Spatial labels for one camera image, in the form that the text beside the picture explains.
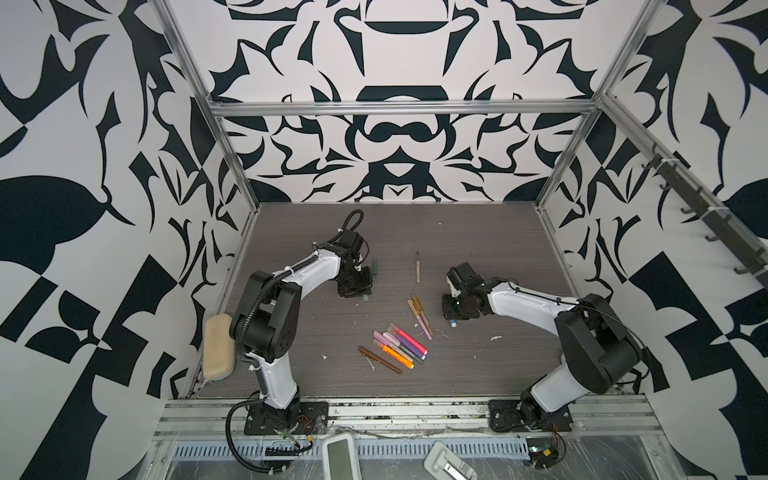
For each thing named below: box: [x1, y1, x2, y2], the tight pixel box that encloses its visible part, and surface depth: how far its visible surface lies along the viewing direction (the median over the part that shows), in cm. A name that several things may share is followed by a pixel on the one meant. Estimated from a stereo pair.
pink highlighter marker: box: [387, 322, 429, 355], surface depth 89 cm
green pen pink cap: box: [382, 332, 424, 364], surface depth 87 cm
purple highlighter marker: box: [387, 330, 427, 361], surface depth 87 cm
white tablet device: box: [322, 433, 362, 480], surface depth 67 cm
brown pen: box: [377, 343, 415, 370], surface depth 85 cm
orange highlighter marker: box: [378, 343, 415, 369], surface depth 85 cm
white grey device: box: [423, 441, 478, 480], surface depth 69 cm
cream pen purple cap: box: [373, 330, 414, 362], surface depth 87 cm
